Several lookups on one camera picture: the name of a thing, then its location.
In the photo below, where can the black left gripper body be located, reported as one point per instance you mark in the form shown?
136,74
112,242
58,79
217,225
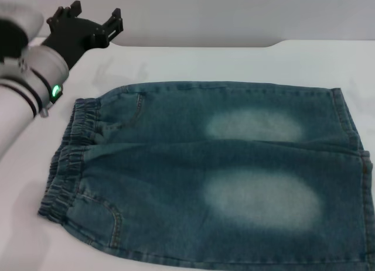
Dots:
73,37

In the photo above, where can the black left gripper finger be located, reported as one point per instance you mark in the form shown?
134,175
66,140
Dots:
67,10
112,26

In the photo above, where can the blue denim shorts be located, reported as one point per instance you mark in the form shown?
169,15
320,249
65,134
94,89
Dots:
181,171

